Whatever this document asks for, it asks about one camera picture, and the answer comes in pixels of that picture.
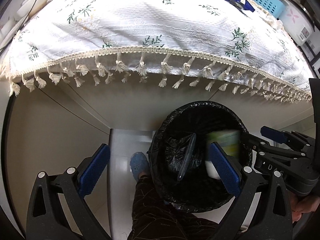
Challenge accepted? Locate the green white cup carton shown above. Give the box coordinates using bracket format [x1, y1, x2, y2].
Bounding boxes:
[205, 130, 239, 180]

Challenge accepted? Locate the black trash bin with bag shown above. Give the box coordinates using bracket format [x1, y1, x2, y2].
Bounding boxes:
[148, 101, 252, 213]

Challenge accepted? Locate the person's right hand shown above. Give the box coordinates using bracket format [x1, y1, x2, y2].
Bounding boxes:
[290, 194, 320, 223]

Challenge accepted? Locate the person's blue slipper foot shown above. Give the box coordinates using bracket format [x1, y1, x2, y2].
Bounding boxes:
[130, 152, 150, 182]

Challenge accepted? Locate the white rice cooker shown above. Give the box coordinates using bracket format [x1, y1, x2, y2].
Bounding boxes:
[279, 0, 315, 46]

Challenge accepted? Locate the white floral tablecloth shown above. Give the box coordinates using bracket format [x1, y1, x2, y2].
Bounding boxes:
[1, 0, 312, 103]

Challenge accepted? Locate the blue plastic utensil basket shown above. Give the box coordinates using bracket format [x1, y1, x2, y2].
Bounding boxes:
[253, 0, 285, 18]

